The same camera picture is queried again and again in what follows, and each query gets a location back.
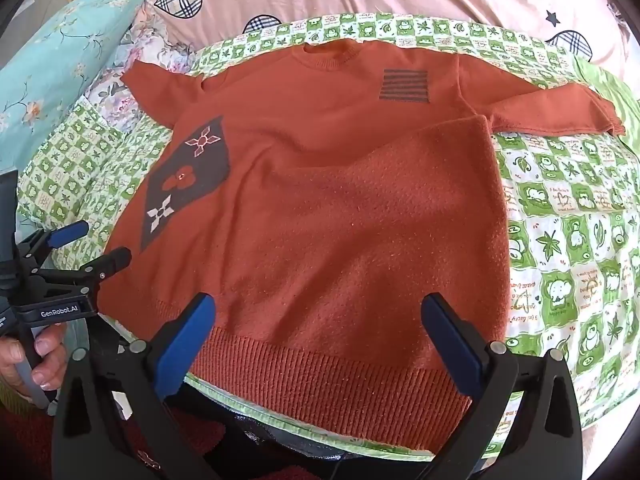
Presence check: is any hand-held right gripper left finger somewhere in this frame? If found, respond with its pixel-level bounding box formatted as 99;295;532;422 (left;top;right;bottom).
52;292;222;480

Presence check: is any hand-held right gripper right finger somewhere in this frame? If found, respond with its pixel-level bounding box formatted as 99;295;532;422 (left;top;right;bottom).
420;292;583;480

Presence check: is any purple floral pillow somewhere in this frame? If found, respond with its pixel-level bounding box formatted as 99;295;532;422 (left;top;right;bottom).
87;10;221;131

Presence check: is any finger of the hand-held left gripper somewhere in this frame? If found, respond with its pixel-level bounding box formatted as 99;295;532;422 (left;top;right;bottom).
31;247;133;297
19;221;90;266

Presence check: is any person's left hand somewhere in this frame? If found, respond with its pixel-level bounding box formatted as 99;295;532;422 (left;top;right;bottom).
0;322;69;404

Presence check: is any green checked printed blanket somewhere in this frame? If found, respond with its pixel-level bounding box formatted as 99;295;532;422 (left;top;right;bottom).
17;10;640;461

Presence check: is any teal floral pillow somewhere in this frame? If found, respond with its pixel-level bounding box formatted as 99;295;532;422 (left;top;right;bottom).
0;0;166;166

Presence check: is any orange knit sweater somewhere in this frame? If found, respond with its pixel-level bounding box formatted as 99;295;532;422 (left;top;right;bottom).
97;40;627;453

